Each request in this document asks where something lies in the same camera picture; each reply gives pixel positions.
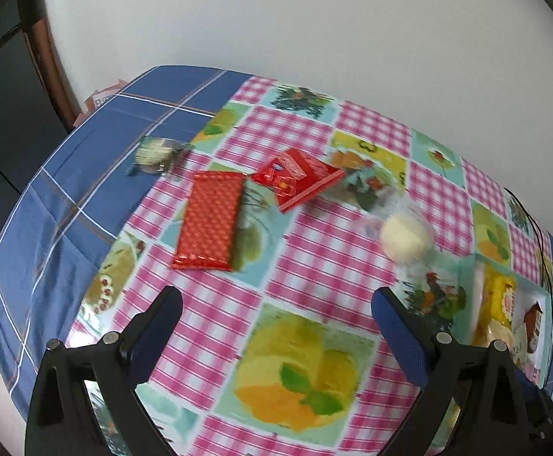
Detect blue plaid bed sheet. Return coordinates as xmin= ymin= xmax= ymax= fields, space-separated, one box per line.
xmin=0 ymin=65 xmax=246 ymax=415

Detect red snack packet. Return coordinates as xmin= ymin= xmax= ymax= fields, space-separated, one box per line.
xmin=251 ymin=148 xmax=346 ymax=213

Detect red dotted snack bar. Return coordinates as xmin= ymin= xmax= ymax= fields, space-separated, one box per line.
xmin=171 ymin=171 xmax=246 ymax=272

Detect green round cake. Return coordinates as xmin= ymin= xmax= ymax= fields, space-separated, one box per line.
xmin=127 ymin=136 xmax=191 ymax=176

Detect pink paper box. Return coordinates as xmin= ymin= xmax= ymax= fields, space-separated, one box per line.
xmin=73 ymin=79 xmax=128 ymax=128

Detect dark wooden door frame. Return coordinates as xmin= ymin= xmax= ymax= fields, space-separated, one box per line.
xmin=17 ymin=0 xmax=81 ymax=133

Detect clear white bun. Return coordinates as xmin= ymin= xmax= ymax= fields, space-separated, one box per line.
xmin=372 ymin=198 xmax=435 ymax=266

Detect yellow snack bag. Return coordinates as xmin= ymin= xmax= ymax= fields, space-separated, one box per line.
xmin=472 ymin=264 xmax=517 ymax=348

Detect brown milk biscuit packet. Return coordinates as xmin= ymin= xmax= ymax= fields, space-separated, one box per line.
xmin=516 ymin=302 xmax=543 ymax=354

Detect black cable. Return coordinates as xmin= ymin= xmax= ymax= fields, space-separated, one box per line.
xmin=503 ymin=186 xmax=553 ymax=296

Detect colourful checked plastic tablecloth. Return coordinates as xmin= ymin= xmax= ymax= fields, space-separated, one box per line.
xmin=67 ymin=76 xmax=553 ymax=455

